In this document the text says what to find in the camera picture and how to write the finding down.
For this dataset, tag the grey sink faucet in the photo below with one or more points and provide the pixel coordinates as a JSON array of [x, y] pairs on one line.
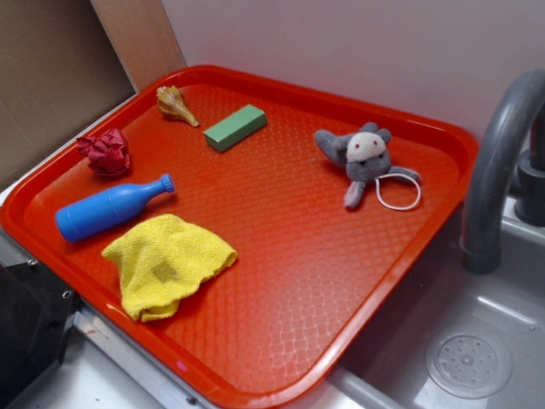
[[511, 154]]

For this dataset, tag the brown conch shell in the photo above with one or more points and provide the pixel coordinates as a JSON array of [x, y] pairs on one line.
[[171, 103]]

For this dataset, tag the crumpled red paper ball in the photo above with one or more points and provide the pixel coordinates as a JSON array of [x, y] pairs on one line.
[[107, 154]]

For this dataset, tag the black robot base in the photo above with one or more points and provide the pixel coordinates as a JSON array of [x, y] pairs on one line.
[[37, 314]]

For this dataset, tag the grey plush mouse toy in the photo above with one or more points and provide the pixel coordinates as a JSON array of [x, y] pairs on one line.
[[366, 160]]

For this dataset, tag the blue plastic bottle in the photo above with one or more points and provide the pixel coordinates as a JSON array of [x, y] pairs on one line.
[[108, 208]]

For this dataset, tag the green rectangular block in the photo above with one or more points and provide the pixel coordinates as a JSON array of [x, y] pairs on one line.
[[236, 127]]

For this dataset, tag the grey toy sink basin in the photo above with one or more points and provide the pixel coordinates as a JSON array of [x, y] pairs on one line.
[[446, 338]]

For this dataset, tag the wooden board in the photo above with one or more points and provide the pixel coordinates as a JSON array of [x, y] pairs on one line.
[[142, 37]]

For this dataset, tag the brown cardboard panel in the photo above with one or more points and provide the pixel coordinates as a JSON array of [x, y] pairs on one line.
[[59, 73]]

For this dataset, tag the yellow cloth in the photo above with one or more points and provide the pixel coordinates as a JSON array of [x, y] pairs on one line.
[[162, 261]]

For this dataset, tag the red plastic tray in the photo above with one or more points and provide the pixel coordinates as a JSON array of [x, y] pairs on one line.
[[309, 273]]

